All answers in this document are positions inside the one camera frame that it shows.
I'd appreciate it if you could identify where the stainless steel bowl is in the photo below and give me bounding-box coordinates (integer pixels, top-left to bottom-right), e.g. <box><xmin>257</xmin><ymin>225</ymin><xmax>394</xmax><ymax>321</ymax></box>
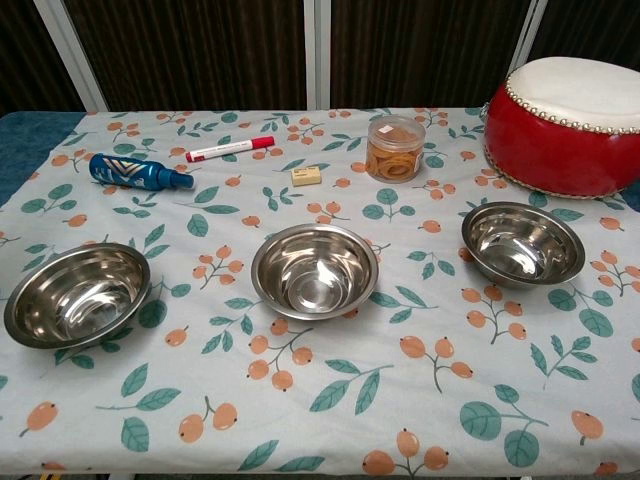
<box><xmin>3</xmin><ymin>242</ymin><xmax>152</xmax><ymax>350</ymax></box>
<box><xmin>461</xmin><ymin>201</ymin><xmax>586</xmax><ymax>290</ymax></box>
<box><xmin>250</xmin><ymin>223</ymin><xmax>380</xmax><ymax>321</ymax></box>

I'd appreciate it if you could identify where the small cream eraser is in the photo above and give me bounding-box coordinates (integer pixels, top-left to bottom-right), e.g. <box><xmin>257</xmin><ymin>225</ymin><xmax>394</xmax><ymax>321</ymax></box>
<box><xmin>291</xmin><ymin>166</ymin><xmax>322</xmax><ymax>188</ymax></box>

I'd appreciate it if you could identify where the clear jar of rubber bands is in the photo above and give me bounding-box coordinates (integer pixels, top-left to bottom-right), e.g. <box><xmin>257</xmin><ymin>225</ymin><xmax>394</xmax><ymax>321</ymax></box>
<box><xmin>365</xmin><ymin>115</ymin><xmax>427</xmax><ymax>184</ymax></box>

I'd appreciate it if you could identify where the white marker with red cap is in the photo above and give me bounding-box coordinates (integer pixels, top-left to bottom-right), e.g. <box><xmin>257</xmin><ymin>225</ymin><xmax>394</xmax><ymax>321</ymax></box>
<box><xmin>185</xmin><ymin>135</ymin><xmax>276</xmax><ymax>164</ymax></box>

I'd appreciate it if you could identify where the floral print tablecloth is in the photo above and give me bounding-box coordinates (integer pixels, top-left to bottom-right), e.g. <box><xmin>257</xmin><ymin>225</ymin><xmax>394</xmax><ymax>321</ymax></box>
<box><xmin>0</xmin><ymin>107</ymin><xmax>640</xmax><ymax>477</ymax></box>

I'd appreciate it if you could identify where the blue wrapped object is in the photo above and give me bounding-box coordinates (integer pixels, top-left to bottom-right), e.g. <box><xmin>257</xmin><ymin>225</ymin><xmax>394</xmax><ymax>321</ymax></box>
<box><xmin>88</xmin><ymin>152</ymin><xmax>195</xmax><ymax>191</ymax></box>

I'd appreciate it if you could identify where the dark brown partition panel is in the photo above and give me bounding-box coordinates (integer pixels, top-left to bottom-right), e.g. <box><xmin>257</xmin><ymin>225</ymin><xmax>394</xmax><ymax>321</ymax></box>
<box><xmin>528</xmin><ymin>0</ymin><xmax>640</xmax><ymax>76</ymax></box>
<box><xmin>329</xmin><ymin>0</ymin><xmax>532</xmax><ymax>110</ymax></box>
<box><xmin>0</xmin><ymin>0</ymin><xmax>86</xmax><ymax>116</ymax></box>
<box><xmin>64</xmin><ymin>0</ymin><xmax>307</xmax><ymax>112</ymax></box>

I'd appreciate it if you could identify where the red drum with white skin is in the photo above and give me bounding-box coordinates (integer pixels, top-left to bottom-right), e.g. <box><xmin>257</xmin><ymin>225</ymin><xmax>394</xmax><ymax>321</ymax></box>
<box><xmin>482</xmin><ymin>56</ymin><xmax>640</xmax><ymax>200</ymax></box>

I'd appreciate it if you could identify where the blue towel table cover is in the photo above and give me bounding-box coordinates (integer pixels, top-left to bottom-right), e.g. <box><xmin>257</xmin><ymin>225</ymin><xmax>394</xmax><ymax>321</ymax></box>
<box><xmin>0</xmin><ymin>110</ymin><xmax>87</xmax><ymax>207</ymax></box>

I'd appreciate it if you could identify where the white partition post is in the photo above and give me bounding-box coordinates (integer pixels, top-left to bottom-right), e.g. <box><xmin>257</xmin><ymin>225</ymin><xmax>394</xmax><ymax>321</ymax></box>
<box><xmin>303</xmin><ymin>0</ymin><xmax>332</xmax><ymax>110</ymax></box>
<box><xmin>503</xmin><ymin>0</ymin><xmax>549</xmax><ymax>96</ymax></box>
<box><xmin>33</xmin><ymin>0</ymin><xmax>109</xmax><ymax>114</ymax></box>

